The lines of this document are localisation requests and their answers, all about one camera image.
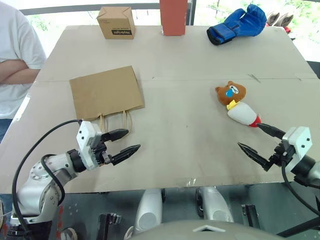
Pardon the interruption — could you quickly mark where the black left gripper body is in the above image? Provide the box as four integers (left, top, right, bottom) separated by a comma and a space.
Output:
91, 133, 113, 166

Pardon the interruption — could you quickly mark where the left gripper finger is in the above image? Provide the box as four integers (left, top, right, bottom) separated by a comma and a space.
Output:
109, 143, 142, 166
100, 128, 130, 144

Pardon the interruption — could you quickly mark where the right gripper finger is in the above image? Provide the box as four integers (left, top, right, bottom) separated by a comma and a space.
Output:
237, 142, 274, 173
257, 122, 286, 139

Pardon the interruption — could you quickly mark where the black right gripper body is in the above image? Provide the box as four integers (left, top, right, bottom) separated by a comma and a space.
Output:
269, 139, 296, 166

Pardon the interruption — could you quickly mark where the bear plush toy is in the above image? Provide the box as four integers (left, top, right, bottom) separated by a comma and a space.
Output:
215, 80, 262, 129

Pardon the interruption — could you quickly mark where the silver rounded robot leg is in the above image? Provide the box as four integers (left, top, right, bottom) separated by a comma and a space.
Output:
134, 188, 164, 235
195, 185, 235, 224

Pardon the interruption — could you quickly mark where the clear tape strip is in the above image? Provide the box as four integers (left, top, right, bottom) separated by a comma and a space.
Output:
179, 176, 199, 188

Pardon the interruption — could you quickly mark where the grey robot torso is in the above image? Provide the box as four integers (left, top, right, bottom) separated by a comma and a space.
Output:
129, 219, 285, 240

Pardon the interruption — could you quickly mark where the small brown cardboard box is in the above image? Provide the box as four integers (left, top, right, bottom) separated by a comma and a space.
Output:
96, 6, 137, 40

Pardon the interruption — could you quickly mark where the blue boxing glove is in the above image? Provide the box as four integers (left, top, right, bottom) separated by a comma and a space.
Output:
206, 4, 268, 47

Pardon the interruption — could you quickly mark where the tall red-orange box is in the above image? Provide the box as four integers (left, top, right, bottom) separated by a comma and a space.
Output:
159, 0, 187, 37

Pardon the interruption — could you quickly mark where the black window railing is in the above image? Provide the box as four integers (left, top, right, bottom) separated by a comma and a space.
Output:
18, 1, 161, 16

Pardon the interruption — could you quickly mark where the person in white t-shirt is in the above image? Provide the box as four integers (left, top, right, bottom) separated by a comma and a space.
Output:
0, 1, 48, 143

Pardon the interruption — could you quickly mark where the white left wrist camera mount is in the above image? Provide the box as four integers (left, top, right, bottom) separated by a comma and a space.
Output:
75, 120, 104, 171

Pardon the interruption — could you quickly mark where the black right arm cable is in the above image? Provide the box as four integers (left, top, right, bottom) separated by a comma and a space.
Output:
280, 154, 320, 221

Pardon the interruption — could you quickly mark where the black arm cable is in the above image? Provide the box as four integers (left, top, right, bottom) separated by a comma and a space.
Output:
11, 119, 83, 237
280, 154, 320, 221

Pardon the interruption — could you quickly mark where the brown paper bag with handles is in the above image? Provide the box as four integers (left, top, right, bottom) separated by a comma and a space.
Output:
69, 65, 146, 133

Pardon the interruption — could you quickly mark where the black metal bracket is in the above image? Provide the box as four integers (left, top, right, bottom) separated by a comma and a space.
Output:
98, 213, 123, 240
240, 203, 261, 229

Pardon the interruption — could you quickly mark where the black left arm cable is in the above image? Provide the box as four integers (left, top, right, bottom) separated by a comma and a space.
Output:
11, 119, 83, 237

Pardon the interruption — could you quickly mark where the black window post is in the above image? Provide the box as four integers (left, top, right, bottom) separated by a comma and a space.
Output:
185, 0, 196, 26

